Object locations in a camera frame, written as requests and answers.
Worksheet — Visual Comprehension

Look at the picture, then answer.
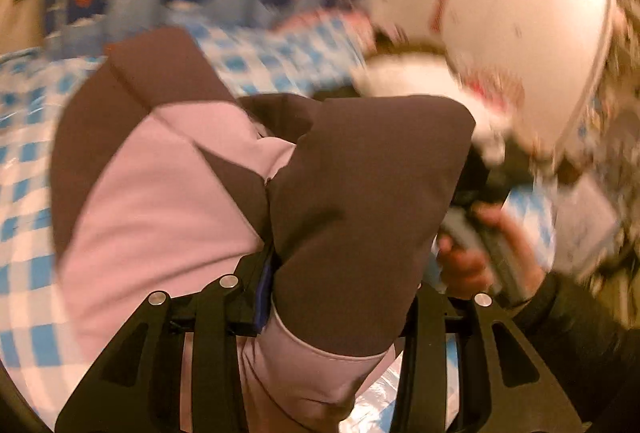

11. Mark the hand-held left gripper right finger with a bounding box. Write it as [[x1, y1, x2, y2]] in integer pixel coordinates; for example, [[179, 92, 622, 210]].
[[390, 284, 583, 433]]

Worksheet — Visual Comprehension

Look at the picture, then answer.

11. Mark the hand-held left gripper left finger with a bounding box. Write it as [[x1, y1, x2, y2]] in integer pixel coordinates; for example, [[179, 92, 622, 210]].
[[55, 254, 277, 433]]

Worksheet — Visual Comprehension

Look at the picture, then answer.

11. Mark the pink and brown jacket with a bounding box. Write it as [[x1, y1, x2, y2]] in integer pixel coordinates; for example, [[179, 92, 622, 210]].
[[50, 27, 477, 433]]

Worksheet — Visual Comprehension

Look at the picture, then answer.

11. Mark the person's right forearm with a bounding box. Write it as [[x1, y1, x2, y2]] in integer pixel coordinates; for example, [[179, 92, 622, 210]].
[[509, 270, 640, 433]]

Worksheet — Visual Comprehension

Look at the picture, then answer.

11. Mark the person's right hand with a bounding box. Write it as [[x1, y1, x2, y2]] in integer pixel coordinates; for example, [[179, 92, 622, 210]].
[[437, 204, 547, 302]]

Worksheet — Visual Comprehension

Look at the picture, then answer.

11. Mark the white quilted cloth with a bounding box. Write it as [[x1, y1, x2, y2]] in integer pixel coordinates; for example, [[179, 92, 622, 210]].
[[351, 52, 512, 164]]

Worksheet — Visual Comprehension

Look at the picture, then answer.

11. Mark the olive fuzzy cloth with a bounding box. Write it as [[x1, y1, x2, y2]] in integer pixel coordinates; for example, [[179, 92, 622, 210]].
[[374, 39, 447, 60]]

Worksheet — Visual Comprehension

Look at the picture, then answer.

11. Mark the blue checked plastic-covered blanket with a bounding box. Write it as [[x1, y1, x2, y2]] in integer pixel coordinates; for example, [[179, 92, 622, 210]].
[[0, 10, 557, 433]]

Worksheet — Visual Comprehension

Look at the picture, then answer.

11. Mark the pink ruffled cloth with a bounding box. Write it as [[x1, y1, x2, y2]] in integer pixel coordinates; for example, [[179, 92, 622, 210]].
[[280, 9, 372, 34]]

